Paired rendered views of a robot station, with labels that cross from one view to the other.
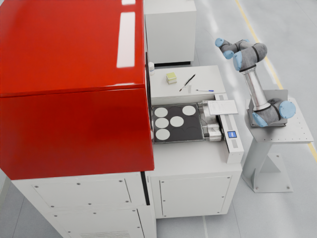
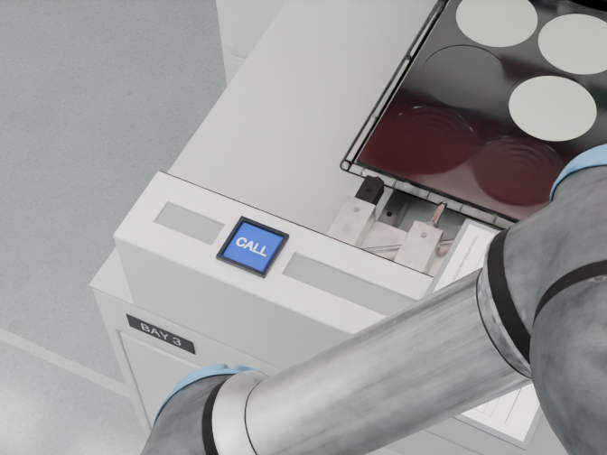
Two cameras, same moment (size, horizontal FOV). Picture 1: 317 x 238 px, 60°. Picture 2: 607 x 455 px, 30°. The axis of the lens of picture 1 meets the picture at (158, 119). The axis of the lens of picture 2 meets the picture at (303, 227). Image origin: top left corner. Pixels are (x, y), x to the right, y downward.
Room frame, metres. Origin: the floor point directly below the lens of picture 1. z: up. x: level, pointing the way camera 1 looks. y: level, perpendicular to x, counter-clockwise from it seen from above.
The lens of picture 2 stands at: (1.48, -1.03, 1.92)
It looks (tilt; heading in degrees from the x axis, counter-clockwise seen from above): 55 degrees down; 119
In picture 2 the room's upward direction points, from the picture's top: 3 degrees counter-clockwise
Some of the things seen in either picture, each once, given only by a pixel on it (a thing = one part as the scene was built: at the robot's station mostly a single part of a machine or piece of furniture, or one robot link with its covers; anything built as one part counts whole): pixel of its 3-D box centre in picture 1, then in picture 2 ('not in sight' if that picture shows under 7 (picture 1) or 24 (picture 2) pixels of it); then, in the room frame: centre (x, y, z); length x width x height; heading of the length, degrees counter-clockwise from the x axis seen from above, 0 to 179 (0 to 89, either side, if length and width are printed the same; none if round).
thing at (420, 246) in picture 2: (212, 126); (414, 259); (1.26, -0.40, 0.89); 0.08 x 0.03 x 0.03; 90
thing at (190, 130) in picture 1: (176, 122); (550, 106); (1.33, -0.13, 0.90); 0.34 x 0.34 x 0.01; 0
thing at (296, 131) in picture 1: (271, 123); not in sight; (1.35, -0.90, 0.75); 0.45 x 0.44 x 0.13; 87
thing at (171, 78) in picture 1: (171, 78); not in sight; (1.71, -0.13, 1.00); 0.07 x 0.07 x 0.07; 15
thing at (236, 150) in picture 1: (226, 126); (371, 331); (1.26, -0.49, 0.89); 0.55 x 0.09 x 0.14; 0
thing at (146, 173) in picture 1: (145, 134); not in sight; (1.13, 0.09, 1.02); 0.82 x 0.03 x 0.40; 0
